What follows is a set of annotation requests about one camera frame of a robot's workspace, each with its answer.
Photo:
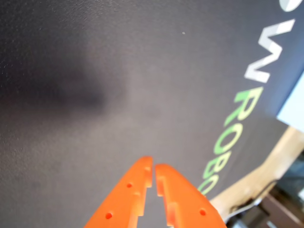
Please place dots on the dark mat with WOWROBO print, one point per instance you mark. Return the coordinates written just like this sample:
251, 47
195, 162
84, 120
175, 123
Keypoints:
95, 130

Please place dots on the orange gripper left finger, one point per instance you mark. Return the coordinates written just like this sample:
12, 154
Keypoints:
126, 197

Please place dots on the white open cardboard box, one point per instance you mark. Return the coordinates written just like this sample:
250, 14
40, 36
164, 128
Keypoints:
294, 109

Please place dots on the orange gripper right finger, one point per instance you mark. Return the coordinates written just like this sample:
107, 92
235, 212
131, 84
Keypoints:
187, 204

